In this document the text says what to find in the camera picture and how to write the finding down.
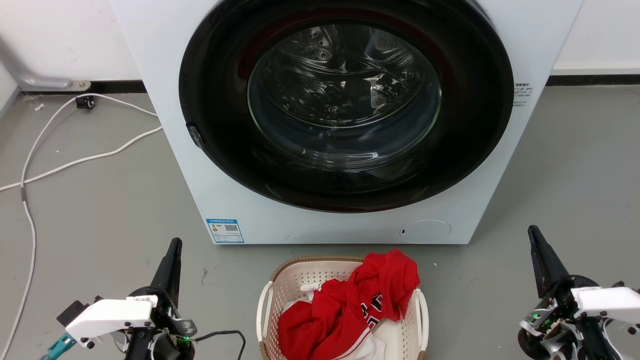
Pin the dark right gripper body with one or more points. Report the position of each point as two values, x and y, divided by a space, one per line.
555 322

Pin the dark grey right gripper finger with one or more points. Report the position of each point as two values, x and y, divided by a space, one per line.
554 267
541 272

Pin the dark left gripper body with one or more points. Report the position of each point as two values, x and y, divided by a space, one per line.
165 320

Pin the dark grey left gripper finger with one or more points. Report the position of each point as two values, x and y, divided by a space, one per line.
174 280
162 274

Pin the beige plastic laundry basket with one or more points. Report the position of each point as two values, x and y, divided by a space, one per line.
300 275

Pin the blue energy label sticker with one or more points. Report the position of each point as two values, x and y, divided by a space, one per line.
225 231

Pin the white front-load washing machine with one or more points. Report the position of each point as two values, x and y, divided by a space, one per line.
200 200

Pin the round white filter cover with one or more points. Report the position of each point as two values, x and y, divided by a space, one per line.
425 231

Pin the red sports jersey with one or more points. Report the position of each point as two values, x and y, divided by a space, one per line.
330 320

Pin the white garment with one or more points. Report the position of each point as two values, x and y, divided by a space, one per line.
387 336

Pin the small printed text sticker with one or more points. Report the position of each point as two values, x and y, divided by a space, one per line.
522 94

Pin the small black floor caster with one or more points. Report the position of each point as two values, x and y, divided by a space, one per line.
85 102

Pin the black round washer door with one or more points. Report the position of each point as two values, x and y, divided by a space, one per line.
345 192

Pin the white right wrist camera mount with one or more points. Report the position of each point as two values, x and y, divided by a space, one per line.
607 302

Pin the grey wall pipe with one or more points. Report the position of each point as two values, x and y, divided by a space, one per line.
30 80

